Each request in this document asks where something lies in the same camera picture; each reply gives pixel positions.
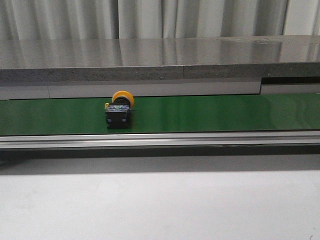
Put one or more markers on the grey panel under counter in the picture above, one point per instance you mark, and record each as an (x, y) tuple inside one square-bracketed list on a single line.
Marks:
[(155, 88)]

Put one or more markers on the grey stone counter slab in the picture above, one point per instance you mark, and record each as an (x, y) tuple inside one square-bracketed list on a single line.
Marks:
[(95, 60)]

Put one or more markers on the green conveyor belt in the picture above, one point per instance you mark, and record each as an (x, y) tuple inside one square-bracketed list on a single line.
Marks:
[(163, 114)]

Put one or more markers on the white pleated curtain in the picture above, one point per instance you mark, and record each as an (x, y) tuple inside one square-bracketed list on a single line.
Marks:
[(155, 19)]

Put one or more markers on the yellow push button switch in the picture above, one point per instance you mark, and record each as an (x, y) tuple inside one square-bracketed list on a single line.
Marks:
[(118, 112)]

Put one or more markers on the aluminium conveyor frame rail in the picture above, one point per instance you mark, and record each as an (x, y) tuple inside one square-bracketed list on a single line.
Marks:
[(125, 140)]

